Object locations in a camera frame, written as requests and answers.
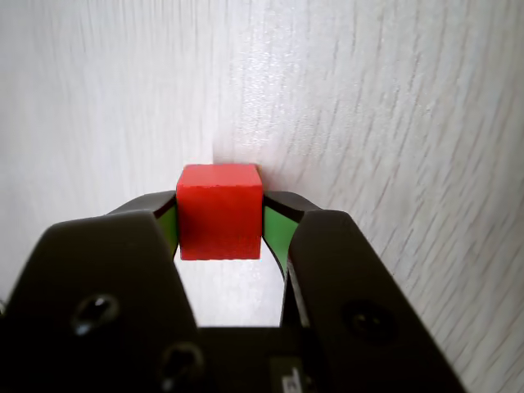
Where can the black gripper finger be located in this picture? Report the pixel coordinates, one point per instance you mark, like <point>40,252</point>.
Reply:
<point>94,294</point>
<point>352,294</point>

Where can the red wooden cube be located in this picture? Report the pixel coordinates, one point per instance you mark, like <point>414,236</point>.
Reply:
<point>219,217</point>

